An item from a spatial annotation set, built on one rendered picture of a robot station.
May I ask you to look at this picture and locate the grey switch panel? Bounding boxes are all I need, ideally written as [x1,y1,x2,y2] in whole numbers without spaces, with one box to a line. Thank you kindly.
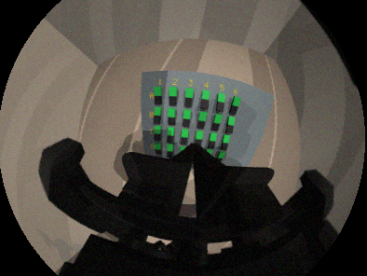
[140,70,274,168]

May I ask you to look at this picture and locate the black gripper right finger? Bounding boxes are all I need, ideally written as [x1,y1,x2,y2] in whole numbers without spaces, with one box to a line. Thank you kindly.
[192,143,274,219]

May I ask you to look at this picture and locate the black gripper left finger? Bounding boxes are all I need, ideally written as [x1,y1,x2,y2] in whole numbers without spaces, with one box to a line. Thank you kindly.
[121,143,195,215]

